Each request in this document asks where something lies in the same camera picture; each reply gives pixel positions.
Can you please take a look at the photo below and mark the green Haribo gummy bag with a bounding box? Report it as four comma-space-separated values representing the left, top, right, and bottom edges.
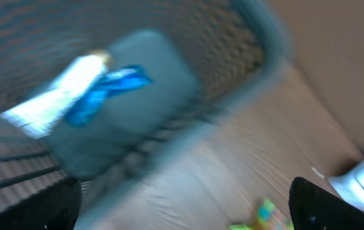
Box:
229, 199, 294, 230

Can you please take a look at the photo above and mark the white tube with gold cap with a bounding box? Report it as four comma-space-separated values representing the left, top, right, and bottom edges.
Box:
0, 50, 113, 139

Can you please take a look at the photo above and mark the blue snack packet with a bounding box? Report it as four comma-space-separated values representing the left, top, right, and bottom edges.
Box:
65, 65, 152, 127

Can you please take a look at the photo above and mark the grey plastic mesh basket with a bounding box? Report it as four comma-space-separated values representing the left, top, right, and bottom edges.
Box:
0, 0, 288, 229

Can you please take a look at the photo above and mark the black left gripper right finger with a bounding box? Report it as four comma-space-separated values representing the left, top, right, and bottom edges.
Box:
289, 177, 364, 230

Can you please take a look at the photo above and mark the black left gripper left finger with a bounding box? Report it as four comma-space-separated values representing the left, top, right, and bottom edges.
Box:
0, 178, 83, 230

